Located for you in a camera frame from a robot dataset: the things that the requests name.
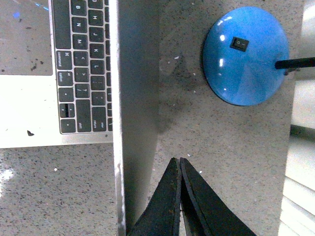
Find white vertical blinds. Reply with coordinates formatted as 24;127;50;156
278;0;315;236

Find blue desk lamp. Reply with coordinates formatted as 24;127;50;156
202;6;315;106

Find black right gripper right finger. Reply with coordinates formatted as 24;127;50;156
180;158;255;236

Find silver laptop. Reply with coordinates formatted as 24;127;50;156
0;0;159;236

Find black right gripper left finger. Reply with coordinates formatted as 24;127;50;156
128;158;182;236

